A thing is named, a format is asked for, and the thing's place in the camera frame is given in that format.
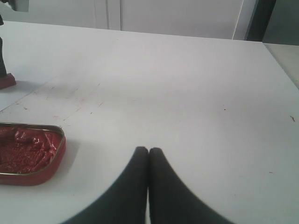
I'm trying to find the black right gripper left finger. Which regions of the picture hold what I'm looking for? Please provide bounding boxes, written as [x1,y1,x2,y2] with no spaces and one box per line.
[64,147,149,224]

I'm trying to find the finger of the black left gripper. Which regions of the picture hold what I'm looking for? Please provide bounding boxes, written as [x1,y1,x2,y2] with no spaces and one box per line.
[0,38,7,78]

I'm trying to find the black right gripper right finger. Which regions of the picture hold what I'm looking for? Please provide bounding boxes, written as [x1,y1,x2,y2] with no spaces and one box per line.
[149,147,231,224]

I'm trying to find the red rubber stamp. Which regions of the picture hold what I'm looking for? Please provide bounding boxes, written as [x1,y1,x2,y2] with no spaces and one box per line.
[0,73,16,90]

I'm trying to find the red ink paste tin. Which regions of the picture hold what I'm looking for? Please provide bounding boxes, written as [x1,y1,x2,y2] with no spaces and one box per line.
[0,122,66,186]

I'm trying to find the white cabinet doors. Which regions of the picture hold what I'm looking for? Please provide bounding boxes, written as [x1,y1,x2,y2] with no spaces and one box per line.
[0,0,255,40]

